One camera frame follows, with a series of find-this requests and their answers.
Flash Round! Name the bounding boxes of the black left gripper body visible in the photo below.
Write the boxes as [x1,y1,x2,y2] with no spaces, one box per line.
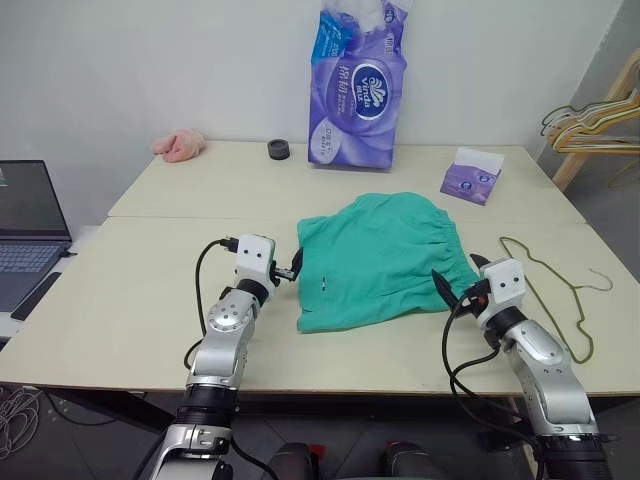
[272,262,298,288]

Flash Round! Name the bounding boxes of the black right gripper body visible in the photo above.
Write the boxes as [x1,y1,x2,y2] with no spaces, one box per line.
[451,280,494,327]

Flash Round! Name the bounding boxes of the green shorts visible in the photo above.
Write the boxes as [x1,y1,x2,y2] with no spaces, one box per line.
[295,191,480,336]

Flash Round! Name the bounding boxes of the olive wire hanger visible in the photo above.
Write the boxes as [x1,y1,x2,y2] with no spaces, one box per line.
[498,235,616,365]

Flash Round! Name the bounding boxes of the small purple tissue box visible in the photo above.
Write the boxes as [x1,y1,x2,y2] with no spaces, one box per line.
[439,147,506,207]

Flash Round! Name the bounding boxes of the black round cap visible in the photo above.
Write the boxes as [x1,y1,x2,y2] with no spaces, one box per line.
[266,138,293,162]

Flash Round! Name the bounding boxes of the wooden clothes rack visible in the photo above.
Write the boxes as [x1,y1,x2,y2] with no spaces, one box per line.
[551,61,640,194]

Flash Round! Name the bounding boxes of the pink fluffy cloth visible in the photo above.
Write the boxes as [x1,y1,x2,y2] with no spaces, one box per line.
[151,127,207,164]

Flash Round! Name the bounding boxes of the large purple tissue pack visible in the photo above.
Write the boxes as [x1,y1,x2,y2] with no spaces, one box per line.
[305,0,417,172]

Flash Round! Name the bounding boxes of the dark rounded shape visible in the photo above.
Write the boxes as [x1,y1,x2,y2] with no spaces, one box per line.
[268,441,322,480]
[383,439,442,480]

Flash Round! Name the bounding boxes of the grey laptop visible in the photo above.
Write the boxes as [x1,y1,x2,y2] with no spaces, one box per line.
[0,159,74,314]

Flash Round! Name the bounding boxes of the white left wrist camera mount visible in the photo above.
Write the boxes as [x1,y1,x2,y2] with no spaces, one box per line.
[234,233,278,290]

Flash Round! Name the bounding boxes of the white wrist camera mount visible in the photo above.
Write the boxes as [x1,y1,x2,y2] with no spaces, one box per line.
[234,233,278,290]
[478,258,529,332]

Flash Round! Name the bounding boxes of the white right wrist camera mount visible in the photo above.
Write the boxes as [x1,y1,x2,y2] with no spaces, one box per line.
[478,258,529,332]

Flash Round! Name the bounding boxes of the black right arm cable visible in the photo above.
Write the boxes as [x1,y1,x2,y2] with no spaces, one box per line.
[443,285,532,454]

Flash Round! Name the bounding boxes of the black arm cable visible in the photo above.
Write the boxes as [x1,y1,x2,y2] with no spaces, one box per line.
[183,238,242,372]
[443,285,532,454]

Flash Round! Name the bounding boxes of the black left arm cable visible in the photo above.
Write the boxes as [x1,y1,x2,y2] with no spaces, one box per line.
[183,238,242,372]

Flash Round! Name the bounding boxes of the black table frame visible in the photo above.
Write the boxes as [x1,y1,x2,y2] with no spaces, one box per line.
[43,387,177,434]

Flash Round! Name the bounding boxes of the white floor cable bundle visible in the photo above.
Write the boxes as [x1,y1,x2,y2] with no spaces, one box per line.
[0,385,47,464]

